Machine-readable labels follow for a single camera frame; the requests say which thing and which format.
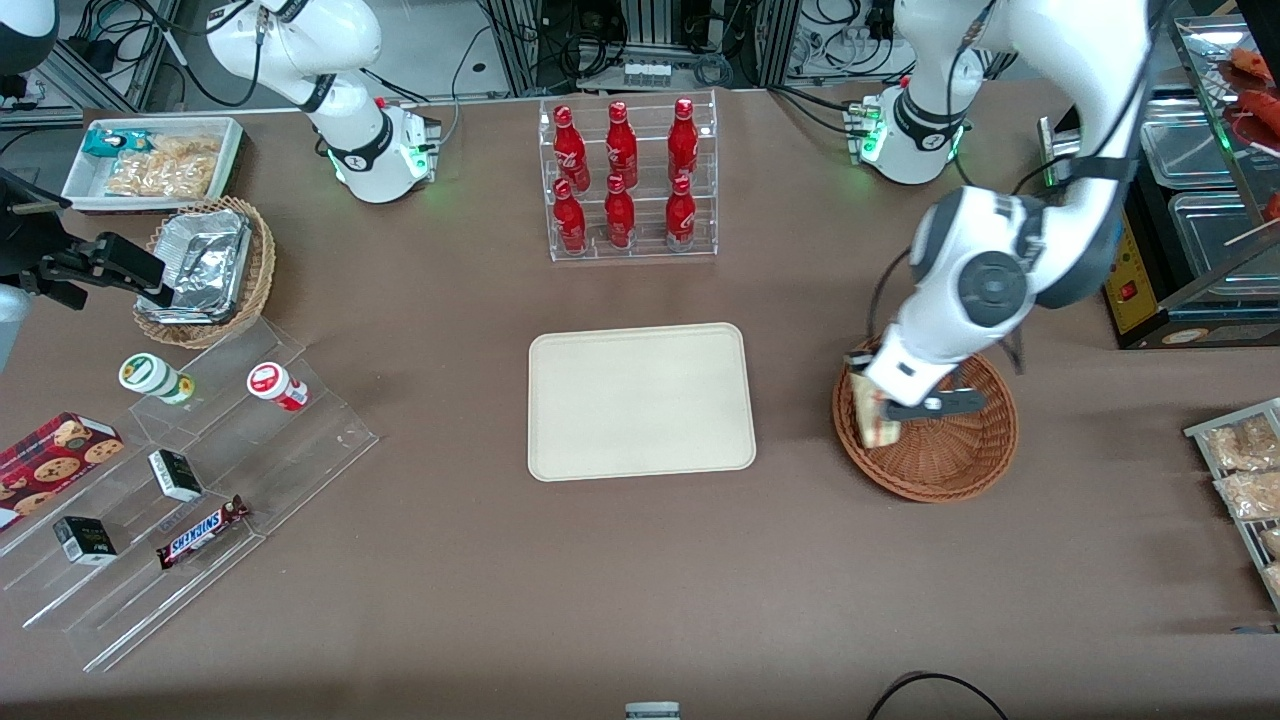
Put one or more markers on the triangle sandwich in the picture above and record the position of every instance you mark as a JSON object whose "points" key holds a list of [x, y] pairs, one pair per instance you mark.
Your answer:
{"points": [[872, 430]]}

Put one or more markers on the black hot food display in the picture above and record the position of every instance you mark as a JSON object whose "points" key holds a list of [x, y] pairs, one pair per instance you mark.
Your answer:
{"points": [[1200, 330]]}

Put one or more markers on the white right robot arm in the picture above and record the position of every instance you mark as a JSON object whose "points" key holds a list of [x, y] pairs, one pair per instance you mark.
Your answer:
{"points": [[350, 150]]}

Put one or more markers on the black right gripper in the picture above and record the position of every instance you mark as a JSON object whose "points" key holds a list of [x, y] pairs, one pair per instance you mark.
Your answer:
{"points": [[22, 238]]}

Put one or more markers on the red cola bottle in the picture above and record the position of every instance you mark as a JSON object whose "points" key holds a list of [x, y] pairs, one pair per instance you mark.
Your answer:
{"points": [[619, 218], [621, 148], [570, 150], [570, 222], [680, 215], [683, 140]]}

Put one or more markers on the white rectangular snack tray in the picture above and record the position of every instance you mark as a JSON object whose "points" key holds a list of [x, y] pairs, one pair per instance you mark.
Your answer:
{"points": [[85, 185]]}

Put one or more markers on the aluminium frame rack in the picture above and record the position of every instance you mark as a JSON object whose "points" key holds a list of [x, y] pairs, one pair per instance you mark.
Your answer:
{"points": [[515, 50]]}

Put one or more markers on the teal snack package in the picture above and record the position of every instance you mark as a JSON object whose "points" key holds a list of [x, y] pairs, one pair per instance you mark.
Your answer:
{"points": [[105, 142]]}

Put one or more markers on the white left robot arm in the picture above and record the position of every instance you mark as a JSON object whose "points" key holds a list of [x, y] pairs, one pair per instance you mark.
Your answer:
{"points": [[1050, 100]]}

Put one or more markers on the clear acrylic bottle rack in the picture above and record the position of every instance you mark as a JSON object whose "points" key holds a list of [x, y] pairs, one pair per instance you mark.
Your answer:
{"points": [[645, 250]]}

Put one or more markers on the cream plastic tray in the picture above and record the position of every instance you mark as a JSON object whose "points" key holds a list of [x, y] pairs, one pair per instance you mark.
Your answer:
{"points": [[640, 400]]}

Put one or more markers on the oval light wicker basket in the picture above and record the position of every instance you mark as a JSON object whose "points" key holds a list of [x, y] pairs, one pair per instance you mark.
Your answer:
{"points": [[262, 260]]}

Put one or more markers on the small black box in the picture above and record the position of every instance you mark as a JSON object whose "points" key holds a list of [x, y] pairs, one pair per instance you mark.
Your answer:
{"points": [[85, 540], [175, 475]]}

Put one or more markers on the Snickers chocolate bar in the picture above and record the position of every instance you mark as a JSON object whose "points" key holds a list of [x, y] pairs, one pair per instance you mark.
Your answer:
{"points": [[200, 533]]}

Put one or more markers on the grey box at table edge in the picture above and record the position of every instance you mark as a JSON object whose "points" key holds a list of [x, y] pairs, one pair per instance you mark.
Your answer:
{"points": [[652, 711]]}

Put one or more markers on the clear acrylic stepped stand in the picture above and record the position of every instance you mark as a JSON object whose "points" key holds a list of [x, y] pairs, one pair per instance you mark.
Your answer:
{"points": [[290, 450]]}

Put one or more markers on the round brown wicker basket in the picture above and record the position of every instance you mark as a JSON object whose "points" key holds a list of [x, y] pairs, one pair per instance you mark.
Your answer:
{"points": [[950, 460]]}

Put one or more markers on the aluminium foil container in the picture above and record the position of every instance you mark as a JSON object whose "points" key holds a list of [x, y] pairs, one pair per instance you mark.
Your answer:
{"points": [[205, 265]]}

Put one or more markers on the clear bag of pastries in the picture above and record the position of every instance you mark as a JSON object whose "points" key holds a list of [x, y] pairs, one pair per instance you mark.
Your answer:
{"points": [[1245, 445], [1250, 495], [1274, 578], [1272, 542]]}

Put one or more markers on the white power strip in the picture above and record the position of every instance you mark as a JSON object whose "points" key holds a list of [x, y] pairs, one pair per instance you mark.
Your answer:
{"points": [[647, 75]]}

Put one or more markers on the red lid white cup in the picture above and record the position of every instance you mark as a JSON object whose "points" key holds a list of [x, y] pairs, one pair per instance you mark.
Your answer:
{"points": [[272, 383]]}

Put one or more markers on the aluminium profile rail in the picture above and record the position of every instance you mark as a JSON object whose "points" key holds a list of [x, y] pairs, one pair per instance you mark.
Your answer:
{"points": [[110, 55]]}

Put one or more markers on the stainless steel pan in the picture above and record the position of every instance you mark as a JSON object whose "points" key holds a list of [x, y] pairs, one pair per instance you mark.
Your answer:
{"points": [[1185, 145], [1215, 235]]}

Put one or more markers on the green lid white cup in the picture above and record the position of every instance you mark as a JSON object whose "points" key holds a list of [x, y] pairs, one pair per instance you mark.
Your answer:
{"points": [[148, 375]]}

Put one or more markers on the clear bag of chips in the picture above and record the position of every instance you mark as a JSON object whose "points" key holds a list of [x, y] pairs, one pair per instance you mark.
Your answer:
{"points": [[145, 178], [195, 155]]}

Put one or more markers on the red cookie box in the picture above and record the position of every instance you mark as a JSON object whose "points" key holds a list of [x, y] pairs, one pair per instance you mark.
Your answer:
{"points": [[50, 465]]}

